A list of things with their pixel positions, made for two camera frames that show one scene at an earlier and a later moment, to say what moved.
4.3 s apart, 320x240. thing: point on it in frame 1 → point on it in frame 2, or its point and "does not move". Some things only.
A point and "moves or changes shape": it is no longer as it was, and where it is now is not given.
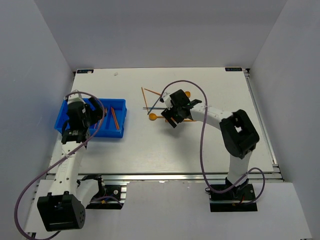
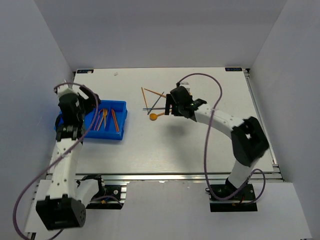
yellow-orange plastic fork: [185, 120] → [101, 121]
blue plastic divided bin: [113, 124] does not move
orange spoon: [152, 116] moves or changes shape
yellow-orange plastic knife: [115, 118] does not move
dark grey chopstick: [154, 104] does not move
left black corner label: [85, 71] does not move
